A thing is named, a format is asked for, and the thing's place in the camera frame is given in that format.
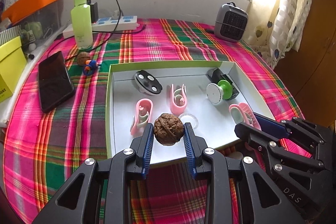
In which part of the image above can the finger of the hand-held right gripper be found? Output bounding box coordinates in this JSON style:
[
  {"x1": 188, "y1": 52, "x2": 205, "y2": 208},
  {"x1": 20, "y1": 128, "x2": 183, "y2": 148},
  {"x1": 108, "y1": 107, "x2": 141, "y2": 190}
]
[
  {"x1": 234, "y1": 122, "x2": 326, "y2": 181},
  {"x1": 253, "y1": 112, "x2": 328, "y2": 144}
]

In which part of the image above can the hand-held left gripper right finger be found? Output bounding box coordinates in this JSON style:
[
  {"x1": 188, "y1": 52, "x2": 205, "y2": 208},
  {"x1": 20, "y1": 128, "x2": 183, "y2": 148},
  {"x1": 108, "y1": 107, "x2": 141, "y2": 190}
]
[{"x1": 184, "y1": 122, "x2": 306, "y2": 224}]

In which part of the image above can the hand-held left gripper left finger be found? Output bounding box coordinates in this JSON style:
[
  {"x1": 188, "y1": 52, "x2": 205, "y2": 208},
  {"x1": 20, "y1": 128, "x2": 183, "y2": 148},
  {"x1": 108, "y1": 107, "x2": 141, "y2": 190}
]
[{"x1": 31, "y1": 123, "x2": 155, "y2": 224}]

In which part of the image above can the pink and grey clip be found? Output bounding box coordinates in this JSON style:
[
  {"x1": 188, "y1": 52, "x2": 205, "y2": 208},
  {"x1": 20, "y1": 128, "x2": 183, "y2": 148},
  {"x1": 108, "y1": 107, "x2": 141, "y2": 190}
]
[
  {"x1": 229, "y1": 102, "x2": 259, "y2": 130},
  {"x1": 131, "y1": 99, "x2": 154, "y2": 134},
  {"x1": 169, "y1": 84, "x2": 188, "y2": 114}
]

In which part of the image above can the green and white cardboard box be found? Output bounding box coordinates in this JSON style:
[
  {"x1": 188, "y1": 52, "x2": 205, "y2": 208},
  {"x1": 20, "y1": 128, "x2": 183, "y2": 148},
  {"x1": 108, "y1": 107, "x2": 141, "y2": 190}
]
[{"x1": 106, "y1": 61, "x2": 276, "y2": 167}]

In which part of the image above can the large brown walnut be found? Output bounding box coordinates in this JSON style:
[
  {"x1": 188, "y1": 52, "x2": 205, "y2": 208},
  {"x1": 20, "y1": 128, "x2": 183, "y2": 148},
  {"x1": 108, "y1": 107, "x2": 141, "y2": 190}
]
[{"x1": 153, "y1": 113, "x2": 184, "y2": 146}]

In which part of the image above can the clear plastic ring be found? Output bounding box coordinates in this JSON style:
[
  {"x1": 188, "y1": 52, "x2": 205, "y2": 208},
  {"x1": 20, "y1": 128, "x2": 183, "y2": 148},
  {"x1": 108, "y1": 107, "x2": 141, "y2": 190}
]
[{"x1": 178, "y1": 113, "x2": 199, "y2": 128}]

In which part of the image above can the green and white spool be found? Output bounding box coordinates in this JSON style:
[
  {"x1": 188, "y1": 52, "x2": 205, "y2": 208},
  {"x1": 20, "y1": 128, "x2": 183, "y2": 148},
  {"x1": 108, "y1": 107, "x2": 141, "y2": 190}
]
[{"x1": 205, "y1": 79, "x2": 235, "y2": 104}]

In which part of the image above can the black round white-dotted knob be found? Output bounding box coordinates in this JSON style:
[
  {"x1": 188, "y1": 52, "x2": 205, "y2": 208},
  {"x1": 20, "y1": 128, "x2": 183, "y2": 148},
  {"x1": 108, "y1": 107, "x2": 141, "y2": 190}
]
[{"x1": 134, "y1": 70, "x2": 163, "y2": 96}]

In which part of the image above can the black rectangular device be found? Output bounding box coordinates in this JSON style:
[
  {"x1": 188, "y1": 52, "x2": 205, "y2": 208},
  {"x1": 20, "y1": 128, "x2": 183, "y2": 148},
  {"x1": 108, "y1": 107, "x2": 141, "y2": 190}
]
[{"x1": 206, "y1": 68, "x2": 240, "y2": 101}]

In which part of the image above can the brown wooden cabinet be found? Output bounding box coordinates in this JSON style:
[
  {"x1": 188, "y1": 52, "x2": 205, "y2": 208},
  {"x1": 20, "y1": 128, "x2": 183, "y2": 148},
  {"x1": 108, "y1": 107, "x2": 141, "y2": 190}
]
[{"x1": 273, "y1": 0, "x2": 336, "y2": 130}]

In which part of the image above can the small blue toy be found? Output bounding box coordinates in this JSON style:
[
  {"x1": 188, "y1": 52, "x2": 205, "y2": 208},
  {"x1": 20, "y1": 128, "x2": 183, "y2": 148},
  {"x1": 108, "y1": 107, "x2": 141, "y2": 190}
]
[{"x1": 83, "y1": 59, "x2": 100, "y2": 75}]

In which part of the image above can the grey small heater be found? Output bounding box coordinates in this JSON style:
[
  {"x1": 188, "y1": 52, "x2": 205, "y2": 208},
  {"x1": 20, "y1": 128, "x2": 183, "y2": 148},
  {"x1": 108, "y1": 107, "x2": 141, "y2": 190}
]
[{"x1": 214, "y1": 2, "x2": 248, "y2": 42}]

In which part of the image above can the pink plaid tablecloth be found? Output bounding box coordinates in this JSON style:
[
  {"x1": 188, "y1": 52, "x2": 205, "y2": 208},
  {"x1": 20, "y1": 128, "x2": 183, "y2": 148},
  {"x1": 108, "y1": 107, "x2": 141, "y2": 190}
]
[{"x1": 3, "y1": 18, "x2": 306, "y2": 224}]

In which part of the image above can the small brown walnut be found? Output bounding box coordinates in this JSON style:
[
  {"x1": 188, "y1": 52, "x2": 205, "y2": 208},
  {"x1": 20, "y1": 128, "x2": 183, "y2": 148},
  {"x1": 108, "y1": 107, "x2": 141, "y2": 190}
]
[{"x1": 77, "y1": 52, "x2": 91, "y2": 66}]

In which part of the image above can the black smartphone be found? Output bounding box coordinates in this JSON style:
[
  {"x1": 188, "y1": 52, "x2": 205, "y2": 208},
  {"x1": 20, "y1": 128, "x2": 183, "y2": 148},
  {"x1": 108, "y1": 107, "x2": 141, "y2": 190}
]
[{"x1": 38, "y1": 50, "x2": 75, "y2": 114}]

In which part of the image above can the heart-print curtain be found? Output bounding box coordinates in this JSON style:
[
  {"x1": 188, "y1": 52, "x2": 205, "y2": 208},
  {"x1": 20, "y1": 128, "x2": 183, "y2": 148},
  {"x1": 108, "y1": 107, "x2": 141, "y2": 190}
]
[{"x1": 252, "y1": 0, "x2": 315, "y2": 68}]

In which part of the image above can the white and blue power strip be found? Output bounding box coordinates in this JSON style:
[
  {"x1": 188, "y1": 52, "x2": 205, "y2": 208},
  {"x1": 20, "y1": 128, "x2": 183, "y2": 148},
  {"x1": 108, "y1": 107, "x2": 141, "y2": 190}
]
[{"x1": 62, "y1": 15, "x2": 138, "y2": 39}]

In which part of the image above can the light green bottle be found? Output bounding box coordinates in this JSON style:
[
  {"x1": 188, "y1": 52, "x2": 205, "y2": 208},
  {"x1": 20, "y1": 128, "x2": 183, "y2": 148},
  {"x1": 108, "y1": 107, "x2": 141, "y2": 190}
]
[{"x1": 70, "y1": 0, "x2": 93, "y2": 49}]

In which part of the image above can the black charger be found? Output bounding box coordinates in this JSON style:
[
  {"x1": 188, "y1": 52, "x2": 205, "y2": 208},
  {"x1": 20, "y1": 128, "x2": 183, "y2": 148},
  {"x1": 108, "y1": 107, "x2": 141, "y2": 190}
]
[{"x1": 88, "y1": 2, "x2": 99, "y2": 23}]

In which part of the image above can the yellow cardboard box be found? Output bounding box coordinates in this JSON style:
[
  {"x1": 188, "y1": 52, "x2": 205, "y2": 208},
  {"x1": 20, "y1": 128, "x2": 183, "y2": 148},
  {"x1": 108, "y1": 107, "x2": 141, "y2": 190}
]
[{"x1": 0, "y1": 36, "x2": 28, "y2": 104}]

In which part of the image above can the clear storage container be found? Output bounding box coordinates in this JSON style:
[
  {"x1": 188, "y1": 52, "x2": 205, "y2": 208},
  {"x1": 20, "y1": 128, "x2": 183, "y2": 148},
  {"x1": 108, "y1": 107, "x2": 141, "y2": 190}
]
[{"x1": 0, "y1": 1, "x2": 63, "y2": 46}]

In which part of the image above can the striped box lid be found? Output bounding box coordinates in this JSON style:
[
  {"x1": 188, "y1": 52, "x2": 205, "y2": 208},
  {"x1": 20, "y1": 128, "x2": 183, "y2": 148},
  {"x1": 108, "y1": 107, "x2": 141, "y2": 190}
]
[{"x1": 0, "y1": 25, "x2": 21, "y2": 46}]

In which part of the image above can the black cable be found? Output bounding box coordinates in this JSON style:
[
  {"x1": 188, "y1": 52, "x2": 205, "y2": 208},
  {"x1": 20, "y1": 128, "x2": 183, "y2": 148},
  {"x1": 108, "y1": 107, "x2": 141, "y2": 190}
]
[{"x1": 64, "y1": 0, "x2": 147, "y2": 62}]

